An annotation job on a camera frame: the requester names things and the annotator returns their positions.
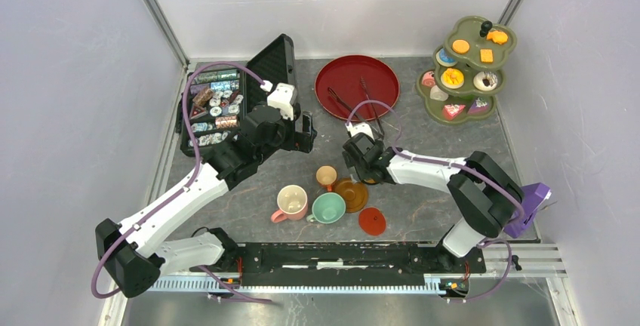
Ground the pink strawberry cake slice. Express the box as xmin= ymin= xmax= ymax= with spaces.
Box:
xmin=442 ymin=103 xmax=466 ymax=121

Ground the white roll cake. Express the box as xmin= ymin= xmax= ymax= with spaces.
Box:
xmin=429 ymin=85 xmax=449 ymax=102

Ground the pink roll cake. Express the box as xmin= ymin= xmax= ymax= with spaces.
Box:
xmin=420 ymin=70 xmax=435 ymax=88

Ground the yellow frosted donut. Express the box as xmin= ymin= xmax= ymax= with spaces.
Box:
xmin=441 ymin=68 xmax=465 ymax=89

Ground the purple triangle cake slice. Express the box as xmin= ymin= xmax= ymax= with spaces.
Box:
xmin=467 ymin=97 xmax=491 ymax=115

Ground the blue frosted donut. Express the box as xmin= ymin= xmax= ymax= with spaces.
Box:
xmin=435 ymin=48 xmax=457 ymax=67

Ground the white chocolate donut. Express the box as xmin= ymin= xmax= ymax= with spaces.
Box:
xmin=473 ymin=71 xmax=500 ymax=92

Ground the round orange cookie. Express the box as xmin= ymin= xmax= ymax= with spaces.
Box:
xmin=451 ymin=39 xmax=470 ymax=54

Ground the orange square cracker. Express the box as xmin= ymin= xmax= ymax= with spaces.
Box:
xmin=480 ymin=48 xmax=494 ymax=63

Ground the orange bear cookie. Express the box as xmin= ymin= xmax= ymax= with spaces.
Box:
xmin=486 ymin=30 xmax=509 ymax=45

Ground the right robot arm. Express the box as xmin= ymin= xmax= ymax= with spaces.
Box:
xmin=343 ymin=134 xmax=525 ymax=272

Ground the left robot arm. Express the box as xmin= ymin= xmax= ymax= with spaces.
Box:
xmin=91 ymin=105 xmax=317 ymax=299

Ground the brown saucer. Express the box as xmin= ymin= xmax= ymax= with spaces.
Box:
xmin=333 ymin=178 xmax=368 ymax=213

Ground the small orange cup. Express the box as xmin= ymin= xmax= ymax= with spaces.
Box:
xmin=315 ymin=165 xmax=337 ymax=192

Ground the red round coaster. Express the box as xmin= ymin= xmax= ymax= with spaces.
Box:
xmin=358 ymin=208 xmax=386 ymax=236

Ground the pink mug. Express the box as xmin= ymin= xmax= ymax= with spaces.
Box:
xmin=270 ymin=185 xmax=308 ymax=223

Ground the mint green cup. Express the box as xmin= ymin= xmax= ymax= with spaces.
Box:
xmin=306 ymin=192 xmax=346 ymax=224

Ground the red round tray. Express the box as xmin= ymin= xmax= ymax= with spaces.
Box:
xmin=314 ymin=55 xmax=400 ymax=120

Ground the black open case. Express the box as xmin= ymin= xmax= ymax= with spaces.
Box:
xmin=186 ymin=34 xmax=296 ymax=155

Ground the green three-tier stand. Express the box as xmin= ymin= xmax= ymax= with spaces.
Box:
xmin=416 ymin=16 xmax=518 ymax=125

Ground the purple plastic holder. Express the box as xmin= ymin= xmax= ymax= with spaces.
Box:
xmin=504 ymin=183 xmax=552 ymax=238

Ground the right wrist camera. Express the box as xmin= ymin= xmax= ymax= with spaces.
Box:
xmin=346 ymin=122 xmax=375 ymax=140

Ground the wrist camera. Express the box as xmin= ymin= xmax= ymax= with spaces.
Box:
xmin=267 ymin=83 xmax=297 ymax=121
xmin=346 ymin=122 xmax=375 ymax=140

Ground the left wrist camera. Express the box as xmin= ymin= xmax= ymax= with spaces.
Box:
xmin=267 ymin=83 xmax=297 ymax=121

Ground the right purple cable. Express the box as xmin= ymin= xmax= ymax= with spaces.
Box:
xmin=346 ymin=100 xmax=526 ymax=303

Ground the purple cable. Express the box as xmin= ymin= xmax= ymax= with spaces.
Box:
xmin=346 ymin=100 xmax=526 ymax=303
xmin=91 ymin=61 xmax=275 ymax=306

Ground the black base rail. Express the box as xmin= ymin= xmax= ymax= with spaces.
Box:
xmin=194 ymin=227 xmax=487 ymax=287

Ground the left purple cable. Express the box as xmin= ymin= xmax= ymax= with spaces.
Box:
xmin=91 ymin=61 xmax=275 ymax=306

